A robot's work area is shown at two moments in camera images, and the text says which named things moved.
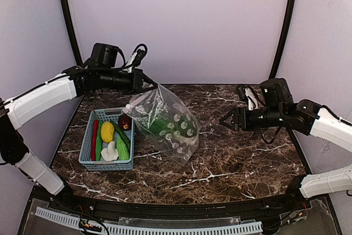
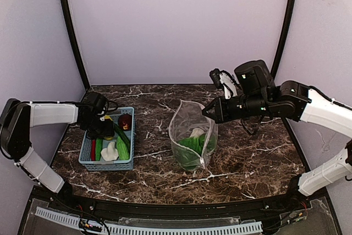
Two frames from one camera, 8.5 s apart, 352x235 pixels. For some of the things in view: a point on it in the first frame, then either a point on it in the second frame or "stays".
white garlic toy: x=110 y=153 stays
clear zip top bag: x=165 y=119 -> x=193 y=135
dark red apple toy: x=125 y=121 stays
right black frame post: x=292 y=5 stays
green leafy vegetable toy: x=175 y=124 -> x=192 y=151
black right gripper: x=241 y=118 -> x=220 y=109
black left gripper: x=138 y=80 -> x=100 y=130
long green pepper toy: x=99 y=140 stays
